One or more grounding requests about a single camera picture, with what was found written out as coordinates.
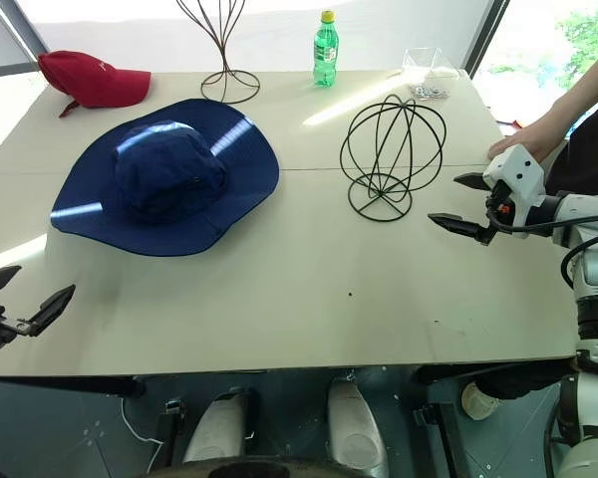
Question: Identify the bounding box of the person's dark clothing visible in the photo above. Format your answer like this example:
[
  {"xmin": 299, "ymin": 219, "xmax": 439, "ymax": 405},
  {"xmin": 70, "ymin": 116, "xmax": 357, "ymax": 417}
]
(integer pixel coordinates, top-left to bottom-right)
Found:
[{"xmin": 546, "ymin": 94, "xmax": 598, "ymax": 198}]

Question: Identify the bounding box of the white shoe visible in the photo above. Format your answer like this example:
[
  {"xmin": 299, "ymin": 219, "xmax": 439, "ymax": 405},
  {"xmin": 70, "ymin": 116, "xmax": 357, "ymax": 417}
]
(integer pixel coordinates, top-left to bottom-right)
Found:
[{"xmin": 459, "ymin": 381, "xmax": 500, "ymax": 421}]

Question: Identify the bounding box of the black table leg bracket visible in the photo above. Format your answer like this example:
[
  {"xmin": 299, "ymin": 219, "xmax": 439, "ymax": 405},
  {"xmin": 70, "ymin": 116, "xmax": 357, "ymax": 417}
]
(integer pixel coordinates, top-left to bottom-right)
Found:
[
  {"xmin": 152, "ymin": 396, "xmax": 186, "ymax": 472},
  {"xmin": 412, "ymin": 402, "xmax": 462, "ymax": 478}
]

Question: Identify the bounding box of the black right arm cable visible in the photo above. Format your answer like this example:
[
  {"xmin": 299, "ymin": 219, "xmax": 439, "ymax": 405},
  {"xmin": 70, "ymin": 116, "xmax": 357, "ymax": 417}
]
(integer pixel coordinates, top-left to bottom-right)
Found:
[{"xmin": 487, "ymin": 208, "xmax": 598, "ymax": 300}]

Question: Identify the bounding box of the pile of small metal washers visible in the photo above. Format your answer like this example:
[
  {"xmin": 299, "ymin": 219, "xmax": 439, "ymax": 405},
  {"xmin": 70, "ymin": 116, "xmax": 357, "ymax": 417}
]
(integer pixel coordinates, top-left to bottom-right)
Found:
[{"xmin": 411, "ymin": 84, "xmax": 450, "ymax": 100}]

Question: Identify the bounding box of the thin white cable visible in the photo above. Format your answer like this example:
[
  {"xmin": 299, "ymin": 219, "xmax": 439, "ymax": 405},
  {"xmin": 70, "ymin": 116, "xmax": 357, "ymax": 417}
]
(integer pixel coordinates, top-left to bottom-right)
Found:
[{"xmin": 121, "ymin": 392, "xmax": 161, "ymax": 445}]

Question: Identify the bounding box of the round black wire stand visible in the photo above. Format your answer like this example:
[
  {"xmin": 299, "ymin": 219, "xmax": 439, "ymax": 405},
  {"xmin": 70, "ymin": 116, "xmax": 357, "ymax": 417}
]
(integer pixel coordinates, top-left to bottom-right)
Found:
[{"xmin": 339, "ymin": 94, "xmax": 449, "ymax": 222}]

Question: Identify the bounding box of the blue wide-brim hat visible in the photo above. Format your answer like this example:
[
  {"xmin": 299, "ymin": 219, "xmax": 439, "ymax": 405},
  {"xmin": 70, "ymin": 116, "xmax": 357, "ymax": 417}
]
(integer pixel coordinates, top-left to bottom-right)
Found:
[{"xmin": 49, "ymin": 98, "xmax": 282, "ymax": 258}]

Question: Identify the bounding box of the person's bare hand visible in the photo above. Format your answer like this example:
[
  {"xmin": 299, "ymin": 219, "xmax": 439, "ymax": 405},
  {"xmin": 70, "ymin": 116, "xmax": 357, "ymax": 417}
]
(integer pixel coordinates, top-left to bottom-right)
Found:
[{"xmin": 486, "ymin": 123, "xmax": 564, "ymax": 163}]

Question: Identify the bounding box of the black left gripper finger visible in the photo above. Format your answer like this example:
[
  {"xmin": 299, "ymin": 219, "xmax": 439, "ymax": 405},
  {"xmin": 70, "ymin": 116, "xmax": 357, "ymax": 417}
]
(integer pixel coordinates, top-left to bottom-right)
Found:
[
  {"xmin": 0, "ymin": 265, "xmax": 23, "ymax": 302},
  {"xmin": 27, "ymin": 284, "xmax": 77, "ymax": 338}
]

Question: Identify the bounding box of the red baseball cap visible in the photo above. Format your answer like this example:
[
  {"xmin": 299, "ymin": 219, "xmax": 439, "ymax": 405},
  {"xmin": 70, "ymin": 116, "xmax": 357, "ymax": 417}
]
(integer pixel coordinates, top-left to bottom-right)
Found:
[{"xmin": 37, "ymin": 50, "xmax": 152, "ymax": 120}]

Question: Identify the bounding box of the green plastic bottle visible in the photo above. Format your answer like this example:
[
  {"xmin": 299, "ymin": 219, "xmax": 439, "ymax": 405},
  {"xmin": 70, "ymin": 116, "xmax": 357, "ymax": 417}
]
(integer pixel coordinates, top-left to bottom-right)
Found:
[{"xmin": 312, "ymin": 10, "xmax": 338, "ymax": 88}]

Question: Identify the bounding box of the silver robot foot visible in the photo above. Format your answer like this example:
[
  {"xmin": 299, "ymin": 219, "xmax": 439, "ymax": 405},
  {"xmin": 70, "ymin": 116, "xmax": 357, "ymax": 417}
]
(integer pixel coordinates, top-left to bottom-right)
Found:
[
  {"xmin": 182, "ymin": 386, "xmax": 248, "ymax": 464},
  {"xmin": 325, "ymin": 376, "xmax": 391, "ymax": 475}
]

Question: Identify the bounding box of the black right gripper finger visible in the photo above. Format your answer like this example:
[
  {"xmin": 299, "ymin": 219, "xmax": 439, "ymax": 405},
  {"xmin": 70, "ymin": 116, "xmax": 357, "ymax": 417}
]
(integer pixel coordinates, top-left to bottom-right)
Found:
[
  {"xmin": 452, "ymin": 171, "xmax": 491, "ymax": 192},
  {"xmin": 427, "ymin": 212, "xmax": 497, "ymax": 246}
]

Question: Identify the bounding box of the tall black wire stand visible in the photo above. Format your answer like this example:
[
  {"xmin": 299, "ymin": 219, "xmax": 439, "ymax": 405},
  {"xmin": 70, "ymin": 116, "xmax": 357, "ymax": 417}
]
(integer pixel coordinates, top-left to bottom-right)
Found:
[{"xmin": 174, "ymin": 0, "xmax": 261, "ymax": 105}]

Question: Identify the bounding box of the clear plastic container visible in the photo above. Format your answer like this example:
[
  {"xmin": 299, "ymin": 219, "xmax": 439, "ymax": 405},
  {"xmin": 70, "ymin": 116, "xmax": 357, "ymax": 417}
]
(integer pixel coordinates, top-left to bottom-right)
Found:
[{"xmin": 402, "ymin": 47, "xmax": 462, "ymax": 81}]

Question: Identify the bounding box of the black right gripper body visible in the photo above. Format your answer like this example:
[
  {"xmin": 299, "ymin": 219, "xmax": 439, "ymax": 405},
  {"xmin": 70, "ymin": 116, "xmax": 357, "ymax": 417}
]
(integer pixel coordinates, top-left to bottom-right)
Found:
[{"xmin": 485, "ymin": 179, "xmax": 512, "ymax": 226}]

